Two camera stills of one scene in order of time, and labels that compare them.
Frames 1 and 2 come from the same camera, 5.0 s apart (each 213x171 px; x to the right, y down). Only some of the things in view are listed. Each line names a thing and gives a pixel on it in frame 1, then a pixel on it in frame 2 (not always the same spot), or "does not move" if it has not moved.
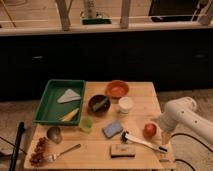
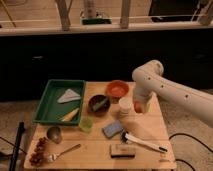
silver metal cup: [54, 134] does not move
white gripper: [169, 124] -> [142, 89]
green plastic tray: [61, 102] does not move
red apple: [149, 130] -> [138, 107]
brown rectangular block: [122, 151] does not move
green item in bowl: [98, 105] does not move
